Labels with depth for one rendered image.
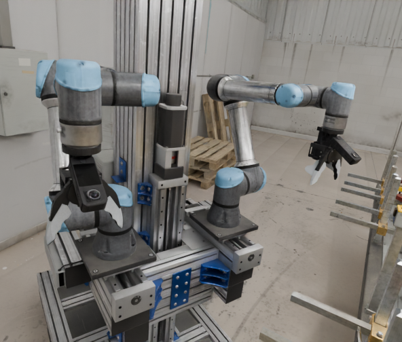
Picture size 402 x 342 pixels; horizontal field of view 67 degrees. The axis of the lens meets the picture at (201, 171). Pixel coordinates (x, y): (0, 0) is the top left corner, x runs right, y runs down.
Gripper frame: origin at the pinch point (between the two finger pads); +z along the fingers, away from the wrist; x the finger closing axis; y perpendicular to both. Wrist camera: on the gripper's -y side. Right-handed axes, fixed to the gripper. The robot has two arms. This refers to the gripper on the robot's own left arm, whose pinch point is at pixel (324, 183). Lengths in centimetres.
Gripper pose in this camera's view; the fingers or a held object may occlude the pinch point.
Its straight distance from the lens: 119.3
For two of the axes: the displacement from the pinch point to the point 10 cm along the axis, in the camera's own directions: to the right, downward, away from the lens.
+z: -1.0, 9.4, 3.4
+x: -8.2, 1.1, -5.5
